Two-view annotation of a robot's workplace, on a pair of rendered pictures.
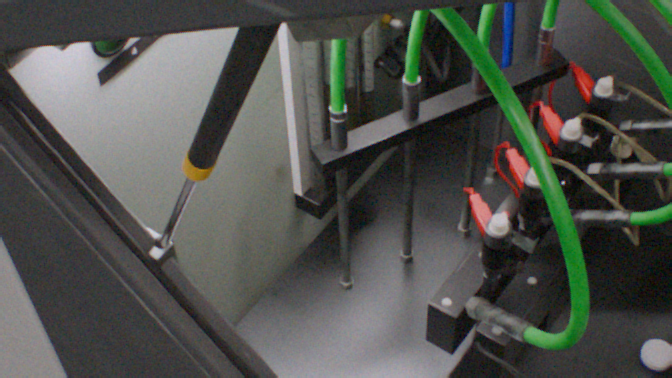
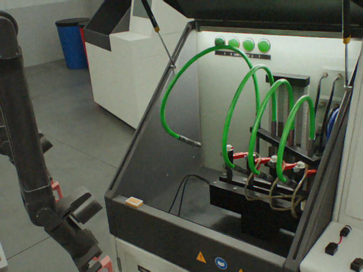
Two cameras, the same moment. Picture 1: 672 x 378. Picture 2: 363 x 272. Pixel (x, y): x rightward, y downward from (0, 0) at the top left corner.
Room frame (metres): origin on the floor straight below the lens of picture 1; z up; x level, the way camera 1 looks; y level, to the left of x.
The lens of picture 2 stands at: (0.49, -1.41, 1.70)
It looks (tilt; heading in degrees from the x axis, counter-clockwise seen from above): 24 degrees down; 91
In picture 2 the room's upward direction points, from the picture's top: 4 degrees counter-clockwise
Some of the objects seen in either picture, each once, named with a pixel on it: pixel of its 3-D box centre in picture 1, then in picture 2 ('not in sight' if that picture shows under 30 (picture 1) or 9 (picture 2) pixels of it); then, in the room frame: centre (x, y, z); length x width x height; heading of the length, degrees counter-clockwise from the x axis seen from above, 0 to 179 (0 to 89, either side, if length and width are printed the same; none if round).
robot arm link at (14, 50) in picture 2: not in sight; (21, 127); (0.17, -0.63, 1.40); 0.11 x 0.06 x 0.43; 119
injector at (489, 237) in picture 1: (498, 289); (227, 178); (0.63, -0.17, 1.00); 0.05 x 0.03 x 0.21; 52
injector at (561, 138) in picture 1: (567, 196); (271, 191); (0.75, -0.27, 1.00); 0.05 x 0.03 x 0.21; 52
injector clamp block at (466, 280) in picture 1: (534, 259); (261, 210); (0.73, -0.24, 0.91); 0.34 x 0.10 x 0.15; 142
